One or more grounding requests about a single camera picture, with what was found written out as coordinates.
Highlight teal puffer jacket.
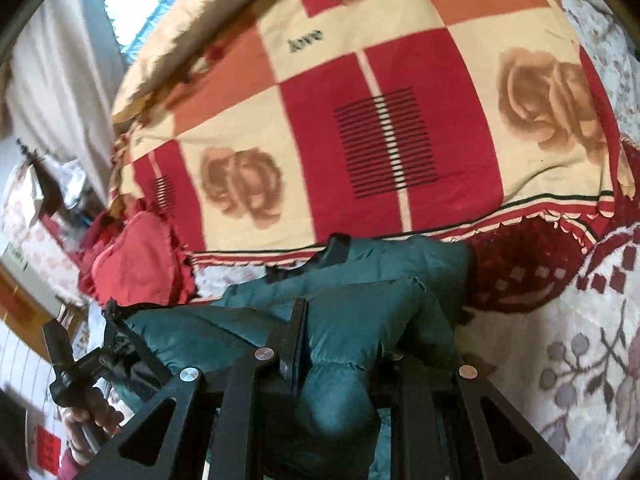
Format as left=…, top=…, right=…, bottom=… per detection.
left=105, top=235, right=473, bottom=479

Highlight person's left hand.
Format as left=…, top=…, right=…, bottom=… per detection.
left=61, top=387, right=125, bottom=466

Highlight red heart ruffled pillow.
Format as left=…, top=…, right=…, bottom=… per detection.
left=78, top=198, right=196, bottom=307

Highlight red cream rose blanket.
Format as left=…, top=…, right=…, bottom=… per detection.
left=111, top=0, right=636, bottom=264

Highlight floral white maroon bedspread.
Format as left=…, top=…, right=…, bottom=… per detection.
left=192, top=0, right=640, bottom=480

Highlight grey white curtain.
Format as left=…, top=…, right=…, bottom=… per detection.
left=1, top=0, right=127, bottom=203

